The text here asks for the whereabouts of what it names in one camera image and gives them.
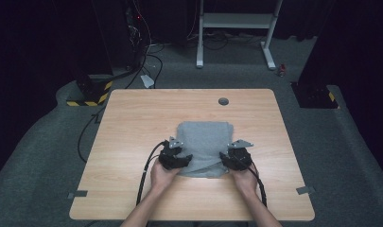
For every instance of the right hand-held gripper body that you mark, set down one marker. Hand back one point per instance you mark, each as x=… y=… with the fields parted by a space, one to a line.
x=239 y=157

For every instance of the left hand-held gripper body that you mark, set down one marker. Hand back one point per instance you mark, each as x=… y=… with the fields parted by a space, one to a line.
x=168 y=156

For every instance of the grey sweat pants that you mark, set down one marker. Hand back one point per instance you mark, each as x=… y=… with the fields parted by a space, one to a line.
x=205 y=145

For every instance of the person's left hand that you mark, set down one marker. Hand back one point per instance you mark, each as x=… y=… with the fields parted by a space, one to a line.
x=162 y=179

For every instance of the person's right hand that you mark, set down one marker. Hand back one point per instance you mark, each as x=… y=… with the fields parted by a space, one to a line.
x=247 y=183

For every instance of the grey tape strip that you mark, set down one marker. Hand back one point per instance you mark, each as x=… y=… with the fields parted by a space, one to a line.
x=305 y=190
x=78 y=194

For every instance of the white paper scrap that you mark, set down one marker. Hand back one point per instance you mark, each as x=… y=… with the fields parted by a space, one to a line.
x=147 y=81

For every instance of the small red object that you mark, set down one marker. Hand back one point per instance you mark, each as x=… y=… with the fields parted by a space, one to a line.
x=282 y=70

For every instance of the black stand base yellow corner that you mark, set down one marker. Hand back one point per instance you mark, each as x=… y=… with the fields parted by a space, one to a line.
x=315 y=96

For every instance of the black yellow striped stand base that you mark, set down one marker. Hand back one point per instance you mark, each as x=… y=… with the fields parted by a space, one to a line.
x=91 y=93

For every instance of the white metal stand frame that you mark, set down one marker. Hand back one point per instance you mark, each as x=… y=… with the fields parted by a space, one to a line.
x=236 y=20

